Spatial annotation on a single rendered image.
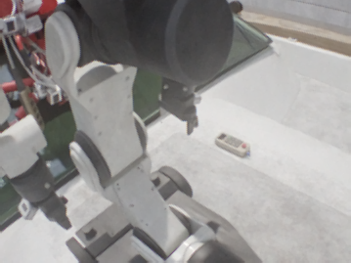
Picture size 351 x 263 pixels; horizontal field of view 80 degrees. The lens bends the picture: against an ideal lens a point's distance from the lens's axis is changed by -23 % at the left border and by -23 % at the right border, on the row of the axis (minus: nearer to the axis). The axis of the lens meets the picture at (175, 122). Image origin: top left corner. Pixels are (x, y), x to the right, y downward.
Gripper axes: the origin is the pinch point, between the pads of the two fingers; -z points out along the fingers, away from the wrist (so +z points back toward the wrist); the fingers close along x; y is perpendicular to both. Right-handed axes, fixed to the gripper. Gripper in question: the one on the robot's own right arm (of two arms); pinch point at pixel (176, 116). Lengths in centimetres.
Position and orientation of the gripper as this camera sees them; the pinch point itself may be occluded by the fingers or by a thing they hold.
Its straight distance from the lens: 77.5
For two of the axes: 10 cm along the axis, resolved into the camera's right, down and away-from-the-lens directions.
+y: -6.8, 5.1, -5.3
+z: 0.4, -7.0, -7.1
